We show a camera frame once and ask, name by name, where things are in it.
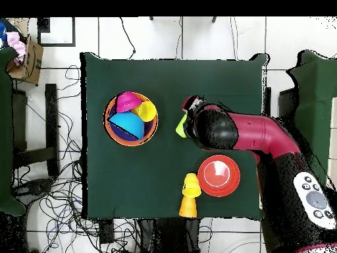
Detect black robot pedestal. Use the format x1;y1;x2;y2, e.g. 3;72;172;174
139;218;201;253

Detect green cloth covered table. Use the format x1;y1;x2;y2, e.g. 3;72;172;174
286;49;337;185
0;47;26;217

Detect cardboard box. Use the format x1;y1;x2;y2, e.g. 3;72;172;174
6;39;44;86

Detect large orange bowl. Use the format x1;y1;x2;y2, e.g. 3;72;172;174
103;91;159;148

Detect orange cup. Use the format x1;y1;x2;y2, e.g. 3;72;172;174
178;196;197;219

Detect black framed white board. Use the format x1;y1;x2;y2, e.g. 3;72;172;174
37;17;76;47

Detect tangled black cables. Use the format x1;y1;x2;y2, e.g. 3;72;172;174
13;65;140;253

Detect green cup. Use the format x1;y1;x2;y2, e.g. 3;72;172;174
175;113;188;138

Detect dark green tablecloth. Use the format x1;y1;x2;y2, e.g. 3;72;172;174
80;52;269;221

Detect black bench frame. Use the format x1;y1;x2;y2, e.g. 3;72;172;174
11;83;60;177

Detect pink cloth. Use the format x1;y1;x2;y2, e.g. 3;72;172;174
6;31;27;65

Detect black floor cable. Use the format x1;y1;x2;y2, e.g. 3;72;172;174
118;17;136;60

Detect blue bowl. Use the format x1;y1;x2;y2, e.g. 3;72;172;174
108;111;145;140

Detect red bowl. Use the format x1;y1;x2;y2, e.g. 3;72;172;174
197;154;241;198

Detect small black box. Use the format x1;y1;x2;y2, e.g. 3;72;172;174
98;218;115;244

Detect white box stack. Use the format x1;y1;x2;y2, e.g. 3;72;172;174
326;97;337;185

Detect purple bowl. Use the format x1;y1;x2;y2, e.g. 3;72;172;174
106;98;155;143

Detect small pink bowl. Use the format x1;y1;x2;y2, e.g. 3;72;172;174
115;91;143;113

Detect yellow cup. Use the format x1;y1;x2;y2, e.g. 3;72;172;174
131;100;158;123
182;183;202;198

